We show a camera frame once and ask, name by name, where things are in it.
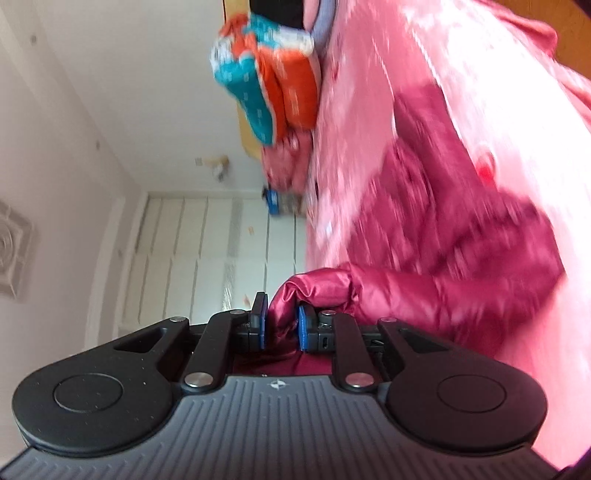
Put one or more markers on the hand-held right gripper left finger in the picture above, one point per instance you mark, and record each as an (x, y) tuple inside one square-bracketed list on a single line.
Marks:
[(261, 323)]

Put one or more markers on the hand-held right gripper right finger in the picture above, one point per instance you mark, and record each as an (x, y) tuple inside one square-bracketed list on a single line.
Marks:
[(304, 330)]

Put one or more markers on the magenta down jacket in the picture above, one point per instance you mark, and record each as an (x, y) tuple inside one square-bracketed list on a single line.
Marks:
[(438, 221)]

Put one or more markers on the white wardrobe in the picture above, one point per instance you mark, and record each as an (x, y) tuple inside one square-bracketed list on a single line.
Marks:
[(207, 258)]

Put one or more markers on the pink folded quilt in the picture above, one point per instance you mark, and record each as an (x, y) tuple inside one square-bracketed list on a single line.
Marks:
[(286, 159)]

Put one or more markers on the yellow wooden headboard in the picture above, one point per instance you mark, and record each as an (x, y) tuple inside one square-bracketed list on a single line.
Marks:
[(247, 136)]

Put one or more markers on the pink bed sheet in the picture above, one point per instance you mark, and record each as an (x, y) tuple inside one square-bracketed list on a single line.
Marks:
[(360, 92)]

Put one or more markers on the orange teal folded quilt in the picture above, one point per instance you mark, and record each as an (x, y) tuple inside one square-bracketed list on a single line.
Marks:
[(268, 78)]

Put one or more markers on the white ceiling ornament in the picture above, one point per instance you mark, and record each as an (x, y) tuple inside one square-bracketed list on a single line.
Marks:
[(14, 251)]

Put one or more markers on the wall socket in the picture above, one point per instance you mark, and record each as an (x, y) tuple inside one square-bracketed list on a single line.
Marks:
[(217, 166)]

